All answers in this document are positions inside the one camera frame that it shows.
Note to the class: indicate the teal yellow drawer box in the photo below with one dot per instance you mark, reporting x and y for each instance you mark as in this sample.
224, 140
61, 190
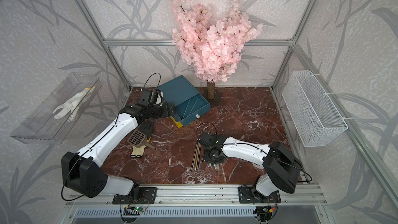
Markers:
178, 90

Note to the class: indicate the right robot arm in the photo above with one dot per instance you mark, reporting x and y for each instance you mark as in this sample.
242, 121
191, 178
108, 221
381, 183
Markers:
282, 168

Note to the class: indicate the white glove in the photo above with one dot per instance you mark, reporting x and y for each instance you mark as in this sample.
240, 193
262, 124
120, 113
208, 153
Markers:
72, 107

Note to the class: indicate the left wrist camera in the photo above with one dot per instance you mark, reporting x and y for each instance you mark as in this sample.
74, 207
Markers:
150, 97

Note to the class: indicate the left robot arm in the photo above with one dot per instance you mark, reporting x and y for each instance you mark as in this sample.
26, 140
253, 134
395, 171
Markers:
81, 171

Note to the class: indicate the brown slotted spatula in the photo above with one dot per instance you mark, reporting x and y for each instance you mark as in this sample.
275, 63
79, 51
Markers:
138, 139

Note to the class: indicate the pink blossom artificial tree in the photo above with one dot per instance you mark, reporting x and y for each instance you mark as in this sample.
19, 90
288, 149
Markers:
212, 48

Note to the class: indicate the aluminium front rail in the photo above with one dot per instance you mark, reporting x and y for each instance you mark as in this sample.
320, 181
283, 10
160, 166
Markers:
227, 195

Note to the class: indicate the left circuit board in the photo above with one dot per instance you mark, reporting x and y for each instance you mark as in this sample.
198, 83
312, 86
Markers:
134, 210

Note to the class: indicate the white wire mesh basket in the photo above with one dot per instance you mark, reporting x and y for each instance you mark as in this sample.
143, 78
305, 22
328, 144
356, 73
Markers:
317, 120

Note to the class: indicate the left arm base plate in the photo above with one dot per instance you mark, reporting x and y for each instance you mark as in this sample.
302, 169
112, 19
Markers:
142, 195

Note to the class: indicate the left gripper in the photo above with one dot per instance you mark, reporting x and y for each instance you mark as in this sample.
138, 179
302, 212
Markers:
166, 112

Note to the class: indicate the teal top drawer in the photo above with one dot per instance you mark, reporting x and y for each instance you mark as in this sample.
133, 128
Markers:
190, 110

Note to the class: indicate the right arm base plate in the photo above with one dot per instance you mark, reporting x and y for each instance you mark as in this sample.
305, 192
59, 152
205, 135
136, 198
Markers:
247, 194

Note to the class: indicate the clear acrylic wall tray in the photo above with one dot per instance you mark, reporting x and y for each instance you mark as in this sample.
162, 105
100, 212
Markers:
52, 121

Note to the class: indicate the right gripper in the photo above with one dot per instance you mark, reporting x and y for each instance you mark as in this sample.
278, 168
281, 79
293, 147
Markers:
204, 155

